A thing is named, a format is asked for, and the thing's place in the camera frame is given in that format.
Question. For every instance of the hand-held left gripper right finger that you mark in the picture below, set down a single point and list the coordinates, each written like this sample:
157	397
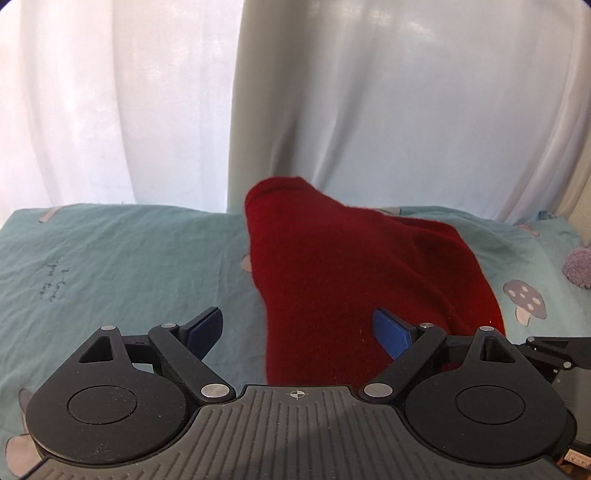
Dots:
392	332

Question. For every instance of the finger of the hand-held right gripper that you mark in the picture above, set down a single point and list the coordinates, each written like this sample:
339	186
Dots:
561	348

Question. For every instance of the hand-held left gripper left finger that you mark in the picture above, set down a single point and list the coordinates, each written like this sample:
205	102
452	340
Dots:
205	330

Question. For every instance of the red knit sweater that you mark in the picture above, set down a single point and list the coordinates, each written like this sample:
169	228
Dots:
346	277

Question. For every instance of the purple fluffy toy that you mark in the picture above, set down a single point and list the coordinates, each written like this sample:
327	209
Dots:
578	267

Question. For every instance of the teal printed bed sheet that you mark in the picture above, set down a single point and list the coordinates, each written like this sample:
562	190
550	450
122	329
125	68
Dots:
115	277

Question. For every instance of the grey-white thick curtain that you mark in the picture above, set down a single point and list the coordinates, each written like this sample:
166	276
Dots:
392	115

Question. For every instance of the sheer white curtain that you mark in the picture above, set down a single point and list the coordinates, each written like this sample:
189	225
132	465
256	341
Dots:
115	115

